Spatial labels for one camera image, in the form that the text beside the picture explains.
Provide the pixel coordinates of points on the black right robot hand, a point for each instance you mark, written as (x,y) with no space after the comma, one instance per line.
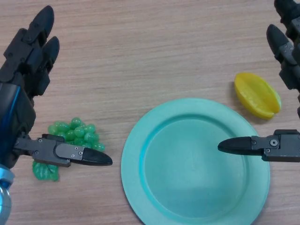
(281,146)

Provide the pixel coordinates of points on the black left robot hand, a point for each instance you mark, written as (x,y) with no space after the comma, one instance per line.
(16,105)

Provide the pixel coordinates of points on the green grape bunch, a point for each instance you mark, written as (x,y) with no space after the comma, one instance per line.
(79,131)

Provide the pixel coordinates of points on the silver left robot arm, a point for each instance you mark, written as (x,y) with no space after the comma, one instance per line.
(4,199)

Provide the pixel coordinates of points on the teal round plate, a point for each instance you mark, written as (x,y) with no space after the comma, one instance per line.
(187,175)

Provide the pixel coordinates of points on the yellow starfruit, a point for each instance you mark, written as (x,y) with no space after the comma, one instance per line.
(255,93)

